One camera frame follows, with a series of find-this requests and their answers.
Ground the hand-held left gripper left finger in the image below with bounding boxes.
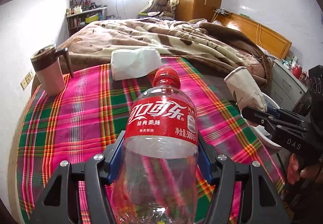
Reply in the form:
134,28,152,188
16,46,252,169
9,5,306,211
30,130,126,224

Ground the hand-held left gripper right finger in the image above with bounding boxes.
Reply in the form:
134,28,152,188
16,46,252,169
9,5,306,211
197,133,287,224

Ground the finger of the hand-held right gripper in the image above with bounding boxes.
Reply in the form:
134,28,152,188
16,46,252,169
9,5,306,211
241,105,278,130
265,107,307,122

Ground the white trash bin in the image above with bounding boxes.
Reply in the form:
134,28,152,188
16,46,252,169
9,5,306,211
241,94,282,150

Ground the beige paper cup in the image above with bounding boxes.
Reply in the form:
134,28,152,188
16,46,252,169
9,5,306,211
224,66,268,112

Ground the clear plastic bottle red label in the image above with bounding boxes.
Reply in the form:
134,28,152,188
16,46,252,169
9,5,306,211
110,67,215,224

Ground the person's right hand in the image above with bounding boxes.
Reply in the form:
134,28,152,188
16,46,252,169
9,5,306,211
286,152,323,184

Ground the grey drawer nightstand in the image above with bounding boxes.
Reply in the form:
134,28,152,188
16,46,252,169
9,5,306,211
267,59,309,109

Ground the pink green plaid blanket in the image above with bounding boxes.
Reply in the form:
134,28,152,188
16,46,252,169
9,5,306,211
16,56,287,224

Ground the wooden headboard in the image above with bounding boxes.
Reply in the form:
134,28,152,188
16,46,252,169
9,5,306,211
217,12,292,60

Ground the white tissue pack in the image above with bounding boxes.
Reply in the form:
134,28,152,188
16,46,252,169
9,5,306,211
111,47,162,81

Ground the pink mug with brown lid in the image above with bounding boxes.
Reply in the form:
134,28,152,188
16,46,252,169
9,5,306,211
30,45,75,96

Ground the brown beige fleece blanket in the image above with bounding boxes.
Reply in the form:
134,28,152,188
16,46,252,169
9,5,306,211
58,18,274,88

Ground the grey shelf unit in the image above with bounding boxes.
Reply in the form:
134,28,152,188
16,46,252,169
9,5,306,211
66,7,108,36

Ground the brown teddy bear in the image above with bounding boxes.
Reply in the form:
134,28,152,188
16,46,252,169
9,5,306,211
151,0,173,14

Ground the row of bottles and jars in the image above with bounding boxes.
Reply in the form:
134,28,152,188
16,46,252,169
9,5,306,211
66,0,105,14

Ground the wall socket plate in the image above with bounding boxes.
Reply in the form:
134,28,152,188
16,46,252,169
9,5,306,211
20,69,36,90

